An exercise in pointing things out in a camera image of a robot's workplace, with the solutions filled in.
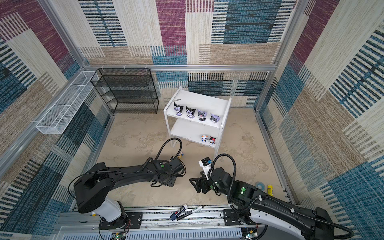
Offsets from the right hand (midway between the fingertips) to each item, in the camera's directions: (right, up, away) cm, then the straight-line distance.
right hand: (196, 179), depth 75 cm
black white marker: (-5, -17, 0) cm, 18 cm away
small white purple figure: (+4, +20, +6) cm, 21 cm away
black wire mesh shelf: (-50, +52, +36) cm, 80 cm away
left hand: (-14, -3, +11) cm, 18 cm away
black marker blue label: (-11, -18, -1) cm, 21 cm away
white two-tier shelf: (0, +30, -4) cm, 30 cm away
